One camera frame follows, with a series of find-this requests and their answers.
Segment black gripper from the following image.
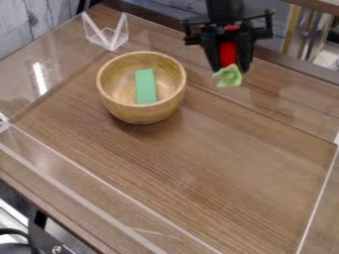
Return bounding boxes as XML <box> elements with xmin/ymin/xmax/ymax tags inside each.
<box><xmin>181</xmin><ymin>8</ymin><xmax>275</xmax><ymax>73</ymax></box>

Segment red plush strawberry green leaves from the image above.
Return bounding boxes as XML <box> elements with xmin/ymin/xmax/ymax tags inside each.
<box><xmin>211</xmin><ymin>25</ymin><xmax>246</xmax><ymax>89</ymax></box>

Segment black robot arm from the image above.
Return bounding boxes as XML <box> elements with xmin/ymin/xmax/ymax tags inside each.
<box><xmin>181</xmin><ymin>0</ymin><xmax>275</xmax><ymax>73</ymax></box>

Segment green rectangular block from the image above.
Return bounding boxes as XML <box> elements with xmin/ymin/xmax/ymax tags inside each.
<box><xmin>135</xmin><ymin>68</ymin><xmax>157</xmax><ymax>104</ymax></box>

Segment wooden bowl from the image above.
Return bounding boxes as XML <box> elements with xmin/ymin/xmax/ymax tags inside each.
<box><xmin>95</xmin><ymin>51</ymin><xmax>187</xmax><ymax>124</ymax></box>

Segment clear acrylic stand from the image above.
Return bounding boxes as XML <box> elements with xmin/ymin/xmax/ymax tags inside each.
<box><xmin>81</xmin><ymin>12</ymin><xmax>128</xmax><ymax>52</ymax></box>

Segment gold metal chair frame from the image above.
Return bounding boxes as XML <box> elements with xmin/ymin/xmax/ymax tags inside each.
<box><xmin>280</xmin><ymin>0</ymin><xmax>339</xmax><ymax>62</ymax></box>

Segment black table leg bracket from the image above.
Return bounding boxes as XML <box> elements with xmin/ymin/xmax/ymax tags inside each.
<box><xmin>28</xmin><ymin>209</ymin><xmax>76</xmax><ymax>254</ymax></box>

